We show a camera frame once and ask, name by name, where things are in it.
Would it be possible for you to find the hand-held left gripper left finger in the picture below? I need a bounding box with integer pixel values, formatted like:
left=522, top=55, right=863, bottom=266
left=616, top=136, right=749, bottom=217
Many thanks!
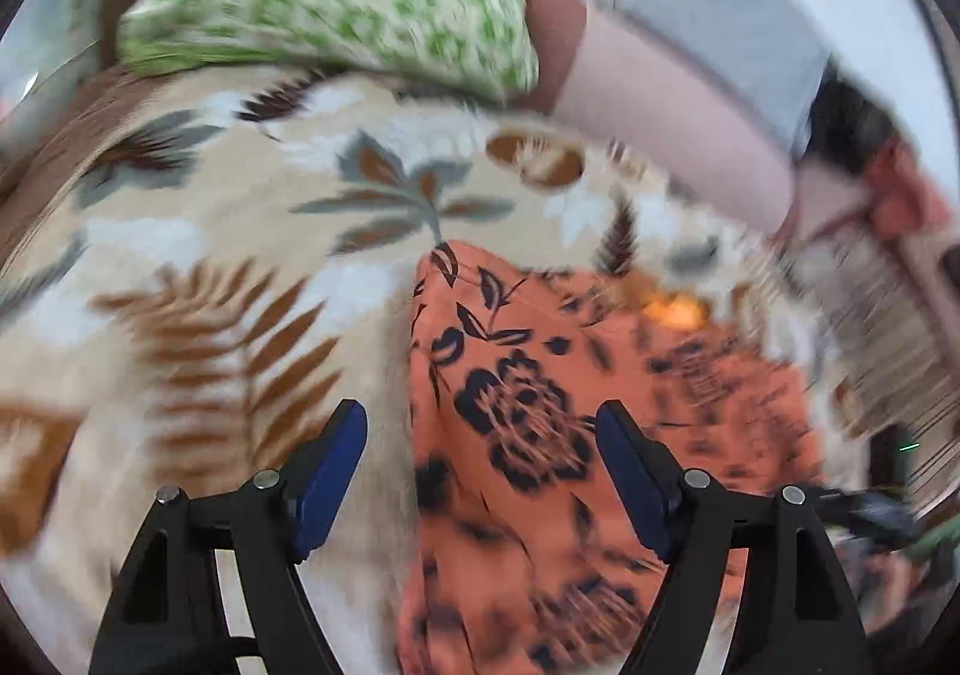
left=88, top=399, right=368, bottom=675

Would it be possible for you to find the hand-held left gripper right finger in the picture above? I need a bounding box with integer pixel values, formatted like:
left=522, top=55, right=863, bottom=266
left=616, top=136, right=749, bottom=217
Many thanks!
left=595, top=399, right=875, bottom=675

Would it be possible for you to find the orange floral shirt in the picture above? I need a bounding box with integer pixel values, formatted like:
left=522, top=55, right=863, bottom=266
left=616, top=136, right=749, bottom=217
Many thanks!
left=396, top=240, right=826, bottom=675

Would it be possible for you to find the leaf print blanket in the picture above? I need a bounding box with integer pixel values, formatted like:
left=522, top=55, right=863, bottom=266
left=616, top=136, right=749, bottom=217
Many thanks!
left=0, top=64, right=863, bottom=675

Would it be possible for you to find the orange cloth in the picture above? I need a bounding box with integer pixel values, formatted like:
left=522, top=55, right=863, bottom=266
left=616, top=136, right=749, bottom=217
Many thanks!
left=862, top=139, right=953, bottom=241

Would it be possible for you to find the pink bolster pillow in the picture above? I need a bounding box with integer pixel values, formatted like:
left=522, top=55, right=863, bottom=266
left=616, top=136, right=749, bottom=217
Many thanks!
left=525, top=0, right=807, bottom=237

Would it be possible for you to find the dark furry cloth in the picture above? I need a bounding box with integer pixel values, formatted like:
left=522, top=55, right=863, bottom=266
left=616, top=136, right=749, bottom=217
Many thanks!
left=804, top=66, right=901, bottom=166

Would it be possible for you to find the green checkered pillow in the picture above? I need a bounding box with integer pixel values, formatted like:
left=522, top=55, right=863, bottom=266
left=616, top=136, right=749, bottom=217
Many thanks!
left=118, top=0, right=541, bottom=106

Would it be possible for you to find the grey pillow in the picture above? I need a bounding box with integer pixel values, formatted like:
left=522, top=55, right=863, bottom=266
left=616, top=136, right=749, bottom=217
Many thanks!
left=611, top=0, right=835, bottom=158

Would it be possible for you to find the patterned glass window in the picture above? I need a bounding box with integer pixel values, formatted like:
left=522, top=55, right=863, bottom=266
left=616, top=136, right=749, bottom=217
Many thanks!
left=0, top=0, right=121, bottom=121

